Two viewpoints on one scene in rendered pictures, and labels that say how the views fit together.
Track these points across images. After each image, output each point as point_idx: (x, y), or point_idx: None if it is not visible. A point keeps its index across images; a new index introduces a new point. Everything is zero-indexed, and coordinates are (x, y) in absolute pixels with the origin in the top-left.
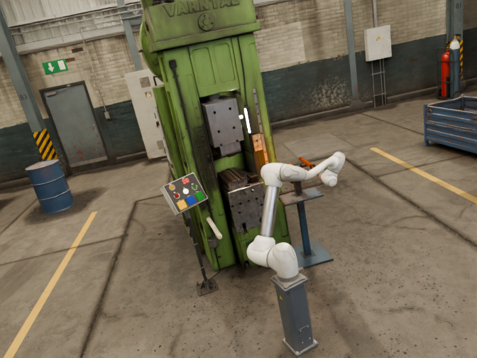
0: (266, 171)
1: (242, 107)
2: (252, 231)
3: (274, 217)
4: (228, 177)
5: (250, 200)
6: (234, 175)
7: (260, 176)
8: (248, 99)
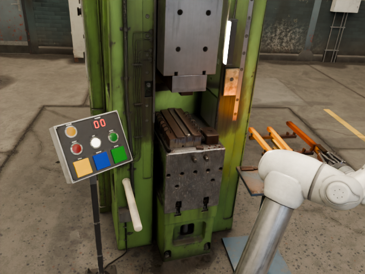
0: (277, 169)
1: (224, 18)
2: (188, 213)
3: (268, 269)
4: (172, 126)
5: (199, 171)
6: (181, 125)
7: (219, 134)
8: (238, 6)
